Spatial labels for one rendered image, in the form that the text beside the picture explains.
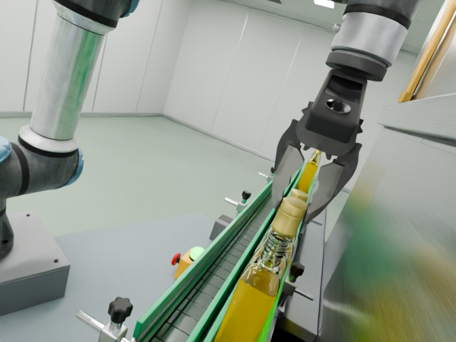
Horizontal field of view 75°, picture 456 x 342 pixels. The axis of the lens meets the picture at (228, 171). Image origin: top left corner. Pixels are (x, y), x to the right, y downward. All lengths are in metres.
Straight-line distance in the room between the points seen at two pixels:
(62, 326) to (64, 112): 0.44
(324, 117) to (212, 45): 6.62
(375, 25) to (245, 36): 6.32
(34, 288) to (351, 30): 0.72
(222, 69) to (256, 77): 0.77
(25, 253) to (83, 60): 0.43
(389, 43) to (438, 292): 0.25
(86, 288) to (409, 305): 0.70
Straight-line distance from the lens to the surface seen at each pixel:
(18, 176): 0.72
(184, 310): 0.65
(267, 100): 6.38
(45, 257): 0.78
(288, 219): 0.40
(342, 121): 0.30
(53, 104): 0.70
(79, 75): 0.68
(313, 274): 0.94
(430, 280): 0.31
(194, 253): 0.86
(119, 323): 0.45
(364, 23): 0.39
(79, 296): 0.82
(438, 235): 0.32
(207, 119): 6.78
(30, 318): 0.78
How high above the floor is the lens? 1.32
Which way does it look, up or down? 16 degrees down
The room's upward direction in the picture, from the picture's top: 19 degrees clockwise
